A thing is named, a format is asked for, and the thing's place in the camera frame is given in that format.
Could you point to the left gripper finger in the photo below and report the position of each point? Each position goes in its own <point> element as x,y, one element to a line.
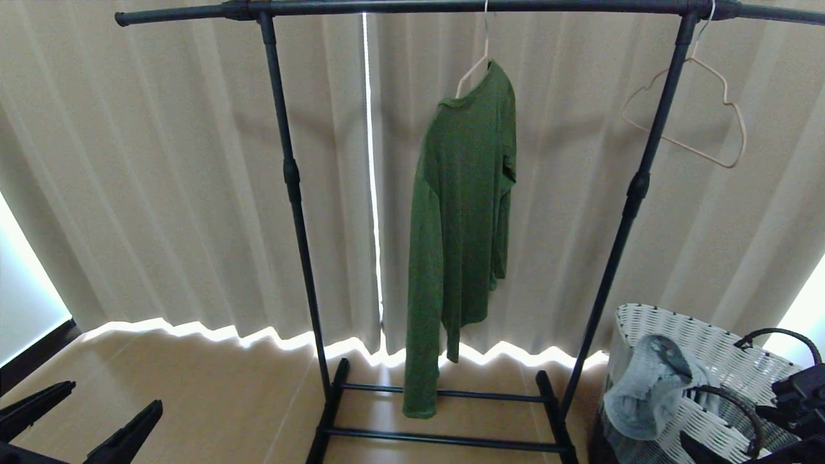
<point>129,435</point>
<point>35,403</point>

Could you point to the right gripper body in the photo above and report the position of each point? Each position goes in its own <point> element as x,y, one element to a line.
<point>793,451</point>

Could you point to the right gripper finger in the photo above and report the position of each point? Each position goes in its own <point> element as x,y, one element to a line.
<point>783,415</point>
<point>702,451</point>

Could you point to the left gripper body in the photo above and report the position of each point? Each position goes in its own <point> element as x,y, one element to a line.
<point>19,454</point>

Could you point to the pale grey garment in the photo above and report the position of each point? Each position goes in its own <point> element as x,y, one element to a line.
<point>638,399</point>

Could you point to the green long-sleeved shirt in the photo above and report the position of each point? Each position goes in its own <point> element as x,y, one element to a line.
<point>457,225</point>

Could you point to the pink clothes hanger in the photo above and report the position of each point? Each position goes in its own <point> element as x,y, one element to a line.
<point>735,113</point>
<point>474,67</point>

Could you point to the white laundry basket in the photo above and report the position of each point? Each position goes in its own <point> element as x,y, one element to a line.
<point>709,348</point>

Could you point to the black clothes rack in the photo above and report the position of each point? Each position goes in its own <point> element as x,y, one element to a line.
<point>293,180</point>

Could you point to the beige curtain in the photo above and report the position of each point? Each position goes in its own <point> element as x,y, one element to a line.
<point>161,193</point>

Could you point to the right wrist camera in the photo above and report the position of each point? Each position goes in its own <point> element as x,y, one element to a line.
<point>802,390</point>

